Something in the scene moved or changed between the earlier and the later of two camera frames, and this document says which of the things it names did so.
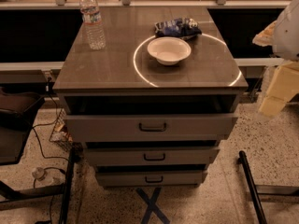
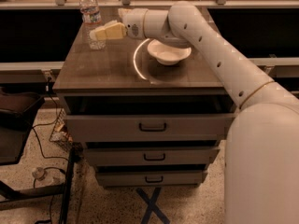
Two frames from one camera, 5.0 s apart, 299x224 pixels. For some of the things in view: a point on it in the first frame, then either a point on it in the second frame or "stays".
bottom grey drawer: x=150 y=178 stays
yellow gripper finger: x=264 y=37 to x=133 y=20
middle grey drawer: x=146 y=156 stays
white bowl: x=169 y=50 stays
